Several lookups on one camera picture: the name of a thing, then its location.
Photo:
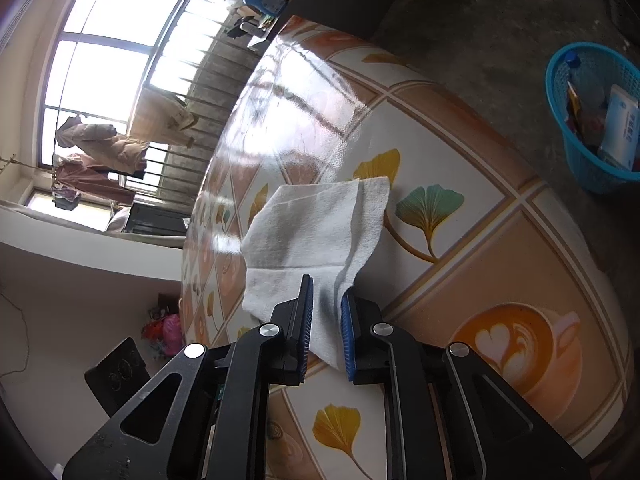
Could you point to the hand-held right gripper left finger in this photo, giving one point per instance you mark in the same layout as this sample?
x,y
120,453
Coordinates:
x,y
306,330

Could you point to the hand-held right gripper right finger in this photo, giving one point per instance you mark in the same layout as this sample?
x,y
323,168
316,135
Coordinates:
x,y
348,340

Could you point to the white tissue paper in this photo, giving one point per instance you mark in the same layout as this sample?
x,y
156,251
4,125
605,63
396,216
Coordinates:
x,y
310,230

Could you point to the blue plastic basket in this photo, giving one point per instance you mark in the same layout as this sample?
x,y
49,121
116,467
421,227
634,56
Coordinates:
x,y
585,160

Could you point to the blue white medicine box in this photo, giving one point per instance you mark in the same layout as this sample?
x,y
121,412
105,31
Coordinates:
x,y
622,125

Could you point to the pink plastic bag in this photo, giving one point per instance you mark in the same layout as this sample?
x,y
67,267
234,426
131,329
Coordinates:
x,y
172,332

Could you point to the dark grey panel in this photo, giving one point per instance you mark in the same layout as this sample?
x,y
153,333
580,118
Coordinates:
x,y
155,220

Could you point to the black induction cooker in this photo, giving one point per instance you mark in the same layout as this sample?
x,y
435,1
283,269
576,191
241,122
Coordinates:
x,y
115,375

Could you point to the beige hanging towel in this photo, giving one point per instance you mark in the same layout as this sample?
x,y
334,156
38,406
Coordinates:
x,y
165,117

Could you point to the pink hanging garment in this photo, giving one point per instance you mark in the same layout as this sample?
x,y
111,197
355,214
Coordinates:
x,y
90,180

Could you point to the beige hanging jacket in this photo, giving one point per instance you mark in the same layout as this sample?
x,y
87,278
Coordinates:
x,y
110,147

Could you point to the dark hanging garment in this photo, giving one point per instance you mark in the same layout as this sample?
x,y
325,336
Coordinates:
x,y
67,200

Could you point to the grey cabinet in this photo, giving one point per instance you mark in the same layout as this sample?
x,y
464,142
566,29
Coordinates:
x,y
340,0

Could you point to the blue detergent bottle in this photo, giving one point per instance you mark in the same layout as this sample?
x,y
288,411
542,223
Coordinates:
x,y
260,0

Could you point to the window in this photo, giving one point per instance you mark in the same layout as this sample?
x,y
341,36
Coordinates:
x,y
100,25

